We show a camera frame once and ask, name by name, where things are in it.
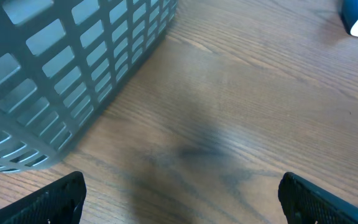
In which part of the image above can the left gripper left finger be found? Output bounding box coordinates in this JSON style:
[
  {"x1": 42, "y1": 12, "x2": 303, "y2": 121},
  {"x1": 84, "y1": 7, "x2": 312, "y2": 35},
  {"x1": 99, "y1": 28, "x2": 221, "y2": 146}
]
[{"x1": 0, "y1": 171, "x2": 86, "y2": 224}]

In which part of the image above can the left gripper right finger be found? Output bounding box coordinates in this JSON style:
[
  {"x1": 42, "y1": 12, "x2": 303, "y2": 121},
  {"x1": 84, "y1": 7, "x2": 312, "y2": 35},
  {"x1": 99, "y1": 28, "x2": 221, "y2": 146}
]
[{"x1": 278, "y1": 172, "x2": 358, "y2": 224}]

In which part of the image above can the grey plastic mesh basket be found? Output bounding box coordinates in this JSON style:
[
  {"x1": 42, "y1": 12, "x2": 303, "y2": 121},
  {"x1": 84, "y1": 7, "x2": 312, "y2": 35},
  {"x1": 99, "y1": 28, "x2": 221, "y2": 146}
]
[{"x1": 0, "y1": 0, "x2": 177, "y2": 173}]

